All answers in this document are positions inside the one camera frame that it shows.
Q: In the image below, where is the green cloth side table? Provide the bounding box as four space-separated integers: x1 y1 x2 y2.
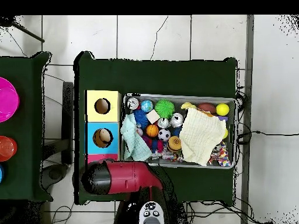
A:
0 52 52 202

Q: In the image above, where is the red cup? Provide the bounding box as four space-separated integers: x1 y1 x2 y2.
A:
0 135 18 162

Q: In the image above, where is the blue spiky ball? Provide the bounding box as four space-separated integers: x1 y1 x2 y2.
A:
134 110 150 129

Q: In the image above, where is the small orange basketball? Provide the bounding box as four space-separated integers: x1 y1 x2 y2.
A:
145 124 160 138

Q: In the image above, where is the pink bowl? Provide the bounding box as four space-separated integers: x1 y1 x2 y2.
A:
0 76 20 124

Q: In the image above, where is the wooden box with three holes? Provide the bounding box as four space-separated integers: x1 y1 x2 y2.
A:
84 89 123 165

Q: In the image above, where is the yellow ball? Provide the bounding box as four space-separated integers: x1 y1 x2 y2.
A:
216 103 230 117

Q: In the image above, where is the small silver can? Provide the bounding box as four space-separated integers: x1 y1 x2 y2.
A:
157 117 170 130

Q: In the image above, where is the small globe ball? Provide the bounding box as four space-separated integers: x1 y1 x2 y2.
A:
140 99 155 113

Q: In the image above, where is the wooden cube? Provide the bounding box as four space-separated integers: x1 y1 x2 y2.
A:
145 109 162 124

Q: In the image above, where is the silver can with open top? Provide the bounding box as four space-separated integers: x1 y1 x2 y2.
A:
170 112 185 128

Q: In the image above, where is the large green spiky ball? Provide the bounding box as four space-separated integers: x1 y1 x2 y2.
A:
154 99 176 119

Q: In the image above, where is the brown toy football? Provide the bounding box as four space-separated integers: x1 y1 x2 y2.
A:
198 102 217 115

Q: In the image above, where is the silver can with pull tab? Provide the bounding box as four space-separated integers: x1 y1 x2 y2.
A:
126 96 141 111

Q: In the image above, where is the cream yellow muslin cloth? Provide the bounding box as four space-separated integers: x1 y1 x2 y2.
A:
179 108 228 166

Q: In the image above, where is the clear mesh bin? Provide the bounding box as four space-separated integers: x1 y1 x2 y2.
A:
121 93 237 169

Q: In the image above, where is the dark green table cloth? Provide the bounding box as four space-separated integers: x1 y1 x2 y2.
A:
74 51 239 205

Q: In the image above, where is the mint green muslin cloth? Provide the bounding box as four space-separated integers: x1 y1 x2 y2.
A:
120 113 152 162

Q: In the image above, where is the black floor stand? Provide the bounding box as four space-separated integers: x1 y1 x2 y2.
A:
41 81 75 187

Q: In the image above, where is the small soccer ball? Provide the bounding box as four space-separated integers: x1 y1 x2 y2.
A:
158 128 172 142

